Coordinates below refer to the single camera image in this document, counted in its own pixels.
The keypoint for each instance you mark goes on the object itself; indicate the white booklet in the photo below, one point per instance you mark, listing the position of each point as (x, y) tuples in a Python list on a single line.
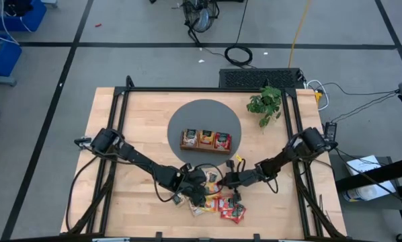
[(362, 164)]

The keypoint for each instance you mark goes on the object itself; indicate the black power adapter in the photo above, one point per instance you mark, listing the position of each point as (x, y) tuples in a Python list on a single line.
[(331, 129)]

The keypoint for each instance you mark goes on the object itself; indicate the blue plastic bin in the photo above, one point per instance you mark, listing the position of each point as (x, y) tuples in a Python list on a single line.
[(29, 18), (6, 58)]

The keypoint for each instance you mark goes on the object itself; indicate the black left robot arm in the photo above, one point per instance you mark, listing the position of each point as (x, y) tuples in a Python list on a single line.
[(140, 159)]

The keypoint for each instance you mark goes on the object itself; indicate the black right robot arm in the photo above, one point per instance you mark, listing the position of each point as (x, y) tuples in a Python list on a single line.
[(285, 156)]

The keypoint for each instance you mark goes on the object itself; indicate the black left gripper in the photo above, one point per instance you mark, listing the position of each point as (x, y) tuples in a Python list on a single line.
[(185, 185)]

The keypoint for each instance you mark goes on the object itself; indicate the black aluminium table frame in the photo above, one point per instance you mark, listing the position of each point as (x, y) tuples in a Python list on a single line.
[(201, 89)]

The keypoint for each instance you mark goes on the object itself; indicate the green potted plant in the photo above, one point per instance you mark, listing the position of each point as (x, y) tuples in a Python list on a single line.
[(266, 102)]

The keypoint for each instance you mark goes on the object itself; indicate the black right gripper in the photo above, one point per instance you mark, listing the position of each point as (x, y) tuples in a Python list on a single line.
[(246, 178)]

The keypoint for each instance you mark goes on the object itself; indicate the yellow plug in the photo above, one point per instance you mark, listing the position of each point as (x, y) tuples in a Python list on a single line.
[(318, 97)]

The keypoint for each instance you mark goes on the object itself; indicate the dark grey cart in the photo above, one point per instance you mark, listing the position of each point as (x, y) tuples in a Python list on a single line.
[(386, 160)]

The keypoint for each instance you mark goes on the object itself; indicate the black floor fan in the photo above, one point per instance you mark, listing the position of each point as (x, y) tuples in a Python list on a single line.
[(201, 17)]

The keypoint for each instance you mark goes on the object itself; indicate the brown wooden compartment tray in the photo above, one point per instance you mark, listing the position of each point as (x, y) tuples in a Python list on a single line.
[(201, 150)]

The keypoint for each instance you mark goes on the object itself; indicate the black perforated computer case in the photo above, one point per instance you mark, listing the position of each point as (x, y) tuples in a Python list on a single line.
[(259, 78)]

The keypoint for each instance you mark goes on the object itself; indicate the grey round mat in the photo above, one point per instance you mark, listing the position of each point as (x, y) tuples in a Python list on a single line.
[(204, 114)]

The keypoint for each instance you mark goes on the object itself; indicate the black metal beam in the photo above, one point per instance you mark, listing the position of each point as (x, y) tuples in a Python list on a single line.
[(375, 174)]

